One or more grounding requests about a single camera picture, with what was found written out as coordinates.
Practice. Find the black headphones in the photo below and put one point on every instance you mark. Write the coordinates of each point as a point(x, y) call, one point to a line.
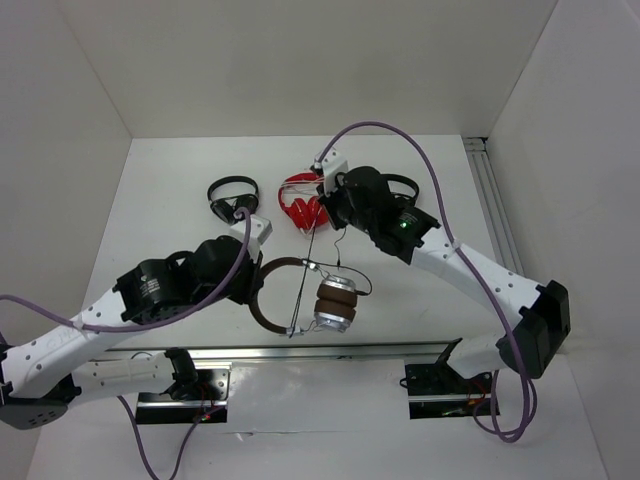
point(404, 190)
point(225, 208)

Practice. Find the aluminium rail right side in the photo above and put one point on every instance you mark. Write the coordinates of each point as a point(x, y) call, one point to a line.
point(502, 239)

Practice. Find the red headphones with white cable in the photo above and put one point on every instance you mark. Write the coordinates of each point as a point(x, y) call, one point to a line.
point(304, 211)

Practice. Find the black headphones left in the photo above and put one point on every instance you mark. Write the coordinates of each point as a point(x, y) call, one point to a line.
point(225, 208)

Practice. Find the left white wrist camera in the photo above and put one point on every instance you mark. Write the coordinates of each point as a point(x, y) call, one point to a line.
point(260, 231)

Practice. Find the aluminium rail front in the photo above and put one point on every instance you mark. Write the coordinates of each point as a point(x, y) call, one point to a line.
point(323, 352)

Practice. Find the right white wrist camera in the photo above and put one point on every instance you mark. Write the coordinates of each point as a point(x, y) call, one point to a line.
point(329, 166)

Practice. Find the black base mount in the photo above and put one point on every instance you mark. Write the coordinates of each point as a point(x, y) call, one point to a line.
point(208, 401)
point(435, 391)

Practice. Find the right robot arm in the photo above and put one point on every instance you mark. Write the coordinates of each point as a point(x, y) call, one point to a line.
point(535, 317)

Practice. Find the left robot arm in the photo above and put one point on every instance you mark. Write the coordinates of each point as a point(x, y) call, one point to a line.
point(42, 379)

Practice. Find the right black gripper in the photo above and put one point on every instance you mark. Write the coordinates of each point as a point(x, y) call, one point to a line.
point(328, 203)

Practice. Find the brown silver headphones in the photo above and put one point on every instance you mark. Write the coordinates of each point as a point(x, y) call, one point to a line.
point(335, 304)

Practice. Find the aluminium rail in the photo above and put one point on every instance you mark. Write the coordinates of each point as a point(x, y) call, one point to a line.
point(323, 352)
point(502, 239)

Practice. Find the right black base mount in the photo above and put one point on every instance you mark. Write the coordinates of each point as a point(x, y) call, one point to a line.
point(435, 391)

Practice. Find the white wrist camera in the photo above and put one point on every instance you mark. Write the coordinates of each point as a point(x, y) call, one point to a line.
point(260, 231)
point(329, 166)

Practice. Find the black headphones right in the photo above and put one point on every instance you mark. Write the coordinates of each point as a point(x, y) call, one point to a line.
point(404, 190)

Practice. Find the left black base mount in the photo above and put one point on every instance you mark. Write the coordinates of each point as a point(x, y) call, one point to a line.
point(208, 401)

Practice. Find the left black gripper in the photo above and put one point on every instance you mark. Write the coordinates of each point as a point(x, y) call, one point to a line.
point(255, 282)

